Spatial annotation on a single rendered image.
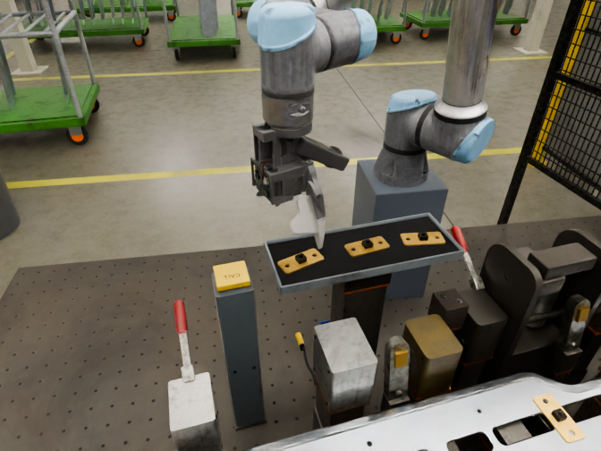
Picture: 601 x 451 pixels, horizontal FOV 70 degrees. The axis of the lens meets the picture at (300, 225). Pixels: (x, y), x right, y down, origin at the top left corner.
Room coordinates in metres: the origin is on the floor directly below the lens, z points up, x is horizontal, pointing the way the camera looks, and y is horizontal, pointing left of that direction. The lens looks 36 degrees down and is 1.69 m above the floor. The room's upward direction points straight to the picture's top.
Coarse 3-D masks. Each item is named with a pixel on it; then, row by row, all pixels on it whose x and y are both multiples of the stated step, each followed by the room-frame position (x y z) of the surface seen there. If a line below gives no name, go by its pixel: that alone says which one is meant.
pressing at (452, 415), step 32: (480, 384) 0.46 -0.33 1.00; (512, 384) 0.46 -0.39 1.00; (544, 384) 0.46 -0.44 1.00; (576, 384) 0.46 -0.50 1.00; (384, 416) 0.40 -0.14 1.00; (416, 416) 0.40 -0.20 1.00; (448, 416) 0.40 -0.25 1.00; (480, 416) 0.40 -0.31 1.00; (512, 416) 0.40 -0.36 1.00; (256, 448) 0.35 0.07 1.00; (288, 448) 0.35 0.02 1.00; (320, 448) 0.35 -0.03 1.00; (352, 448) 0.35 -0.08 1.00; (384, 448) 0.35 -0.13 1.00; (416, 448) 0.35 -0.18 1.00; (512, 448) 0.35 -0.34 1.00; (544, 448) 0.35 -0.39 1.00; (576, 448) 0.35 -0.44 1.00
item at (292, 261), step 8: (296, 256) 0.62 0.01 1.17; (304, 256) 0.62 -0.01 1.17; (312, 256) 0.63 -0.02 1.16; (320, 256) 0.63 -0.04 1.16; (280, 264) 0.61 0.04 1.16; (288, 264) 0.61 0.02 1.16; (296, 264) 0.61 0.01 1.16; (304, 264) 0.61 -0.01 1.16; (312, 264) 0.61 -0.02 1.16; (288, 272) 0.59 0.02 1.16
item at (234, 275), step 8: (224, 264) 0.61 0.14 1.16; (232, 264) 0.61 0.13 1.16; (240, 264) 0.61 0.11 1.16; (216, 272) 0.59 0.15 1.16; (224, 272) 0.59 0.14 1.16; (232, 272) 0.59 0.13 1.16; (240, 272) 0.59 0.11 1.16; (216, 280) 0.57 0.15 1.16; (224, 280) 0.57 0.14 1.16; (232, 280) 0.57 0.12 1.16; (240, 280) 0.57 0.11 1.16; (248, 280) 0.57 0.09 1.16; (216, 288) 0.55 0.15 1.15; (224, 288) 0.55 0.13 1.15; (232, 288) 0.56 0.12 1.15
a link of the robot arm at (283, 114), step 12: (264, 96) 0.59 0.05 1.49; (312, 96) 0.60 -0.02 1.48; (264, 108) 0.59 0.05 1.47; (276, 108) 0.57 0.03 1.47; (288, 108) 0.57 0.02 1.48; (300, 108) 0.57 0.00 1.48; (312, 108) 0.60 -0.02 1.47; (276, 120) 0.57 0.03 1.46; (288, 120) 0.57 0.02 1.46; (300, 120) 0.58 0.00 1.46
